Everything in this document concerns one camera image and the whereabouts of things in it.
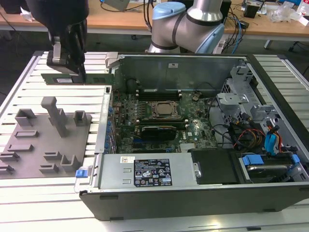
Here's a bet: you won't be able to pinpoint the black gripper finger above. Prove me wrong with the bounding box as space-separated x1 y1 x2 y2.
78 20 87 57
67 24 86 84

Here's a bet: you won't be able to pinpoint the green RAM stick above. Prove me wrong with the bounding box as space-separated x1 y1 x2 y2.
40 72 114 86

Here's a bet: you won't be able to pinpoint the RAM slot white clips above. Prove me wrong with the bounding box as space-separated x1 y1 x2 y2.
136 95 183 99
136 88 183 94
136 119 188 123
137 124 189 128

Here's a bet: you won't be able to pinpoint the installed RAM stick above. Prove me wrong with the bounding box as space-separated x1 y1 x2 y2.
142 88 181 94

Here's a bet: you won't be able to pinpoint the wooden desk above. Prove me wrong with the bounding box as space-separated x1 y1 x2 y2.
0 0 309 53

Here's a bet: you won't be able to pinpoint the white crumpled paper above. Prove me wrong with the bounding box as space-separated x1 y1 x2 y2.
20 7 32 21

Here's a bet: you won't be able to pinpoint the small black case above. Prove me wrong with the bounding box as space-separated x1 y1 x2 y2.
4 0 27 14

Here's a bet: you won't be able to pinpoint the grey parts rack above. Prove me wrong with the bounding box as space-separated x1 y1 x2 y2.
0 96 94 179

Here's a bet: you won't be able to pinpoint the silver CPU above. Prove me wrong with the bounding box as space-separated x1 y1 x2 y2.
155 102 175 115

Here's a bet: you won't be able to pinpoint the black graphics card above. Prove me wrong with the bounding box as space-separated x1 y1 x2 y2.
140 125 177 141

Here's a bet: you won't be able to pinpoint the black CPU socket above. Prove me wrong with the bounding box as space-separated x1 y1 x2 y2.
147 100 183 120

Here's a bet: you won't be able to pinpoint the silver power supply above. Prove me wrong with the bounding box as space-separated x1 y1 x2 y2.
98 152 198 189

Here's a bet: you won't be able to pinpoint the white power strip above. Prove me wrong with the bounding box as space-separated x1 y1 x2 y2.
214 39 226 53

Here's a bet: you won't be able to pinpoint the green motherboard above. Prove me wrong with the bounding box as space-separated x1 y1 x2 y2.
112 89 218 154

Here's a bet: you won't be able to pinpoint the tall black box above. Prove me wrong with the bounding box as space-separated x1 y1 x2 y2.
221 0 232 25

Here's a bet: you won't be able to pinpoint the black power supply label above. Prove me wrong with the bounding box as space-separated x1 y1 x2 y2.
133 159 172 187

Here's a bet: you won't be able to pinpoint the silver finned heat sink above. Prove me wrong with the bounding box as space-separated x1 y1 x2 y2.
180 143 197 153

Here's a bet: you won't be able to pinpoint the metal disk bay cage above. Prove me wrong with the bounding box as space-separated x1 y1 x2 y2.
216 65 282 126

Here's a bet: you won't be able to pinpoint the small black box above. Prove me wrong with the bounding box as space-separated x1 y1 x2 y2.
243 4 261 18

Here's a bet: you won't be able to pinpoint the black plastic shroud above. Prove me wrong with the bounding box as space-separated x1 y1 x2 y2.
187 148 242 186

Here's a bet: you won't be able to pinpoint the black open PC case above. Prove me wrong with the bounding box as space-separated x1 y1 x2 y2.
73 52 309 222

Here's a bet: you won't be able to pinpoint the clear plastic bag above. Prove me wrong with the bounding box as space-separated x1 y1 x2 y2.
267 1 294 24

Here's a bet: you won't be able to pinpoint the blue disk carrier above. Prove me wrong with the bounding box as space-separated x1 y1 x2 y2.
242 154 300 167

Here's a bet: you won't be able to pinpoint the white packet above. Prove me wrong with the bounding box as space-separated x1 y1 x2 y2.
295 0 309 25

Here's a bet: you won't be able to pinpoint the hard disk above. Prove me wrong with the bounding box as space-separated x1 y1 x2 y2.
246 165 294 184

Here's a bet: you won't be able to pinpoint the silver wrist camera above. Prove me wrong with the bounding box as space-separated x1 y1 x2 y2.
102 0 131 12

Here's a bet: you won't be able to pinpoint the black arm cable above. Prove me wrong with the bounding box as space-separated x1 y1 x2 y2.
143 0 153 32

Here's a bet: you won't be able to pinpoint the metal socket cover frame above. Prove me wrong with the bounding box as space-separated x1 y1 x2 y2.
151 101 181 118

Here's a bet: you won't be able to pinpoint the blue cable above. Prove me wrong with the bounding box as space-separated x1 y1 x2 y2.
235 20 242 54

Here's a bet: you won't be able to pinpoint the red yellow wire bundle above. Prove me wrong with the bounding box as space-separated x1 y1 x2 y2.
238 129 265 147

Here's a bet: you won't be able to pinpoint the blue flat data wire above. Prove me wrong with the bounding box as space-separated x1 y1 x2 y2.
264 122 282 155

